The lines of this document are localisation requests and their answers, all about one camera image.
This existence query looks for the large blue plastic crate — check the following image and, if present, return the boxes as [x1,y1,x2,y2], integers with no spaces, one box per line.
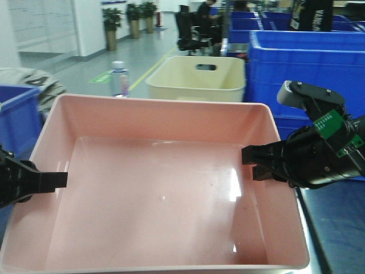
[244,30,364,117]

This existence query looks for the clear water bottle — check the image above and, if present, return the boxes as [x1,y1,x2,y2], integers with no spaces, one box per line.
[109,61,129,98]

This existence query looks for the seated person in black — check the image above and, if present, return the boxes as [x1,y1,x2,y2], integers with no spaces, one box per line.
[196,0,222,44]

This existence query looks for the blue crates in background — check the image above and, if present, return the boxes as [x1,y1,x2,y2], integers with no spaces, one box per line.
[228,11,364,44]

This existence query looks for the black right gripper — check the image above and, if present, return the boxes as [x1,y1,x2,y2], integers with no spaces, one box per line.
[241,126,364,189]

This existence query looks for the green circuit board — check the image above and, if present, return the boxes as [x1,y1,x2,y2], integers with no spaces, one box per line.
[313,110,364,158]

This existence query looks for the potted plant middle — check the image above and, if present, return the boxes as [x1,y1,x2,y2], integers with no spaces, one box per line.
[126,3,141,39]

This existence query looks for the cream plastic basket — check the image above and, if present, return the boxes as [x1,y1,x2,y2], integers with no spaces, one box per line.
[145,56,246,102]

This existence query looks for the potted plant near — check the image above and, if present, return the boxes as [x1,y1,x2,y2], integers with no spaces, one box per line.
[102,8,123,51]

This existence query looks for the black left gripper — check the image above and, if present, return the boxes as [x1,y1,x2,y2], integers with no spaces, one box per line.
[1,145,68,208]

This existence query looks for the lower blue plastic crate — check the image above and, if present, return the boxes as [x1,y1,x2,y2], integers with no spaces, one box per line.
[273,114,312,140]

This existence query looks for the red fire extinguisher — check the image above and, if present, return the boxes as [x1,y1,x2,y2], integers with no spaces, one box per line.
[156,11,163,27]

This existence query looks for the potted plant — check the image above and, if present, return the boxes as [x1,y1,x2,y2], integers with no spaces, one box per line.
[102,8,123,51]
[126,3,141,39]
[141,1,157,34]

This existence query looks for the potted plant far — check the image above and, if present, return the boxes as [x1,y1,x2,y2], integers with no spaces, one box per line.
[141,1,157,34]

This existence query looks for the standing person black shirt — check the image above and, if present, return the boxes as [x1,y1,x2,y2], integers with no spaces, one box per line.
[289,0,333,32]

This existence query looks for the blue crate at left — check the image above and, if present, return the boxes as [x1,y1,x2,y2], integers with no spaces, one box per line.
[1,84,42,160]

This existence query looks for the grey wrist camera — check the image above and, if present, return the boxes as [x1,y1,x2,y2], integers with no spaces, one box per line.
[277,80,346,119]

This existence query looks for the pink plastic bin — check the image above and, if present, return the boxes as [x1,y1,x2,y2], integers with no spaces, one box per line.
[1,94,309,273]

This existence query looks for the black office chair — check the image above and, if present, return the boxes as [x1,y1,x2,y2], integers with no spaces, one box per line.
[175,5,212,56]

